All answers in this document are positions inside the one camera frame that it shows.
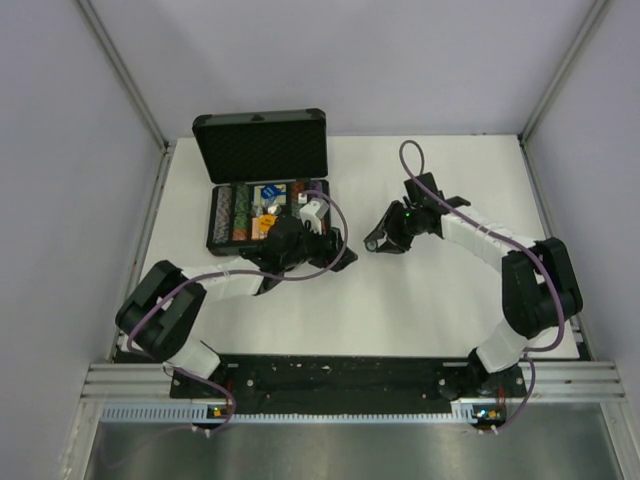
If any green yellow chip stack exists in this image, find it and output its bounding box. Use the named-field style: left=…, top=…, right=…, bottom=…
left=233, top=213, right=251, bottom=235

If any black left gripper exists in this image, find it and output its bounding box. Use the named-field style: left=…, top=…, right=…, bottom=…
left=281, top=218, right=356, bottom=273

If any black poker set case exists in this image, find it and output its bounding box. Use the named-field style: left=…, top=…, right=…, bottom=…
left=192, top=108, right=330, bottom=256

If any blue playing card deck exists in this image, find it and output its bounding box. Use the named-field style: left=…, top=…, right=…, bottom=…
left=253, top=184, right=287, bottom=207

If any grey slotted cable duct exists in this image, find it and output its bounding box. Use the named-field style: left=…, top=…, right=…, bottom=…
left=100, top=403, right=505, bottom=427

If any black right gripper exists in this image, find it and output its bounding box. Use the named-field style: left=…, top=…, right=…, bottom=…
left=366, top=201, right=423, bottom=255

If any blue orange chip stack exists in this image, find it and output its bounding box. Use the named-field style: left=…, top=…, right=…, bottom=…
left=213, top=186, right=233, bottom=243

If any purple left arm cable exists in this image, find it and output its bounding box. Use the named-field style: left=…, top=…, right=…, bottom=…
left=125, top=190, right=348, bottom=435

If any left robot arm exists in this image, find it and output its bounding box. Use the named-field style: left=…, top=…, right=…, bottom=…
left=115, top=216, right=358, bottom=397

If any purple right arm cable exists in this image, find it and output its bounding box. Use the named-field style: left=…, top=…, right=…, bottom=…
left=398, top=140, right=568, bottom=435

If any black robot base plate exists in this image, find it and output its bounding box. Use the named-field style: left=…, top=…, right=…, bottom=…
left=169, top=352, right=532, bottom=415

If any orange black chip stack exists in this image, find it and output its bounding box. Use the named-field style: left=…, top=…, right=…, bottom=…
left=291, top=182, right=306, bottom=203

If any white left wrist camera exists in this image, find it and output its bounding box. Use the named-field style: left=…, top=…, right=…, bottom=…
left=299, top=197, right=329, bottom=235

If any orange big blind button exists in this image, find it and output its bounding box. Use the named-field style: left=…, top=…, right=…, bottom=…
left=259, top=215, right=277, bottom=231

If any red playing card deck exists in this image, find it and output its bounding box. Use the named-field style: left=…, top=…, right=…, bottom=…
left=251, top=214, right=277, bottom=241

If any blue small blind button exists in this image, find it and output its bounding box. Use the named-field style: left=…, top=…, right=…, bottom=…
left=261, top=184, right=280, bottom=200

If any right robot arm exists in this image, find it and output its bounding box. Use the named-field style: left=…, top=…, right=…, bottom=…
left=364, top=173, right=584, bottom=396

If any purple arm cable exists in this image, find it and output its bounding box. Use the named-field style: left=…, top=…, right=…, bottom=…
left=398, top=140, right=568, bottom=435
left=125, top=190, right=348, bottom=435

